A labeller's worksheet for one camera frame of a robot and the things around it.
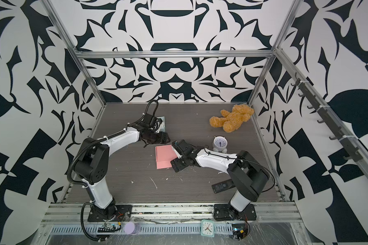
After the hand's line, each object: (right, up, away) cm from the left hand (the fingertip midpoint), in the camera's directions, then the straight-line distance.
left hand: (166, 138), depth 93 cm
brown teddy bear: (+40, +10, +4) cm, 41 cm away
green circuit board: (+36, -40, -22) cm, 58 cm away
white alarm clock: (+33, -4, +4) cm, 33 cm away
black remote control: (+31, -24, -11) cm, 41 cm away
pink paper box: (0, -8, -8) cm, 12 cm away
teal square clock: (+21, -37, -24) cm, 49 cm away
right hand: (+7, -13, -5) cm, 16 cm away
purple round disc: (-12, -34, -29) cm, 46 cm away
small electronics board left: (-25, -40, -20) cm, 51 cm away
